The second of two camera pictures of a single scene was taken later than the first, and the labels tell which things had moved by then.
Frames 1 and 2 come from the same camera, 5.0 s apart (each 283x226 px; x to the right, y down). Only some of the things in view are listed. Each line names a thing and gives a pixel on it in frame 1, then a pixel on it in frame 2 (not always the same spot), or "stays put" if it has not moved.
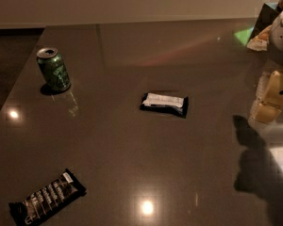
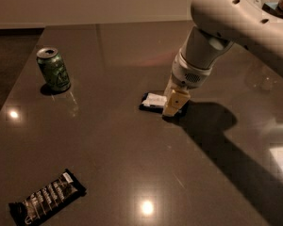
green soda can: x=54 y=69 stays put
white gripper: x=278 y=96 → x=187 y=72
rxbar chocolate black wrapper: x=43 y=202 stays put
